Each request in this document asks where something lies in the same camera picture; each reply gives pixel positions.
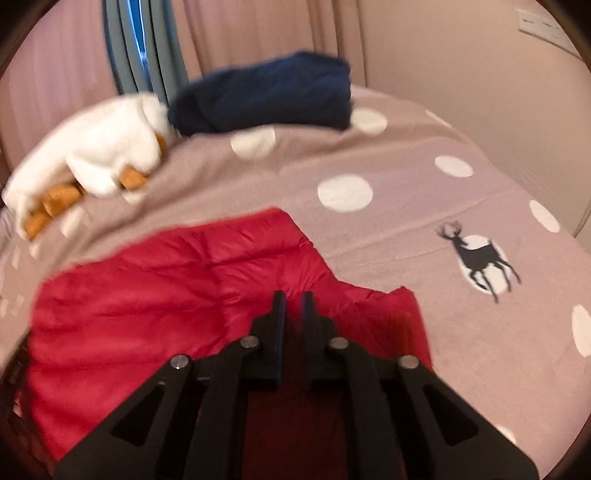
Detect polka dot bed sheet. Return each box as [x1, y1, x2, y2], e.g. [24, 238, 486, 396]
[0, 85, 591, 480]

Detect white wall socket strip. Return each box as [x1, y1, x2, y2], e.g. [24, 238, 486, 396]
[517, 9, 578, 51]

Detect folded navy garment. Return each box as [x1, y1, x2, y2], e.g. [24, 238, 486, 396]
[167, 51, 354, 137]

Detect large red puffer jacket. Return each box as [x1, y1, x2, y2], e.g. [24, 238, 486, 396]
[18, 208, 435, 480]

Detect pink curtain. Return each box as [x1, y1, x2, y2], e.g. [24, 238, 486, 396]
[0, 0, 116, 171]
[171, 0, 370, 88]

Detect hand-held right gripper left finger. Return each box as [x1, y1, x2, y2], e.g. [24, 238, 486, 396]
[53, 291, 288, 480]

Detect grey-blue curtain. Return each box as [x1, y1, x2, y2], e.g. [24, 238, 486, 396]
[102, 0, 190, 95]

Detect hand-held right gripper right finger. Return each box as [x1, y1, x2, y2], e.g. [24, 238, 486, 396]
[302, 292, 539, 480]

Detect white fleece blanket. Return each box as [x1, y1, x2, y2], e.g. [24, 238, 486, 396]
[2, 92, 174, 227]

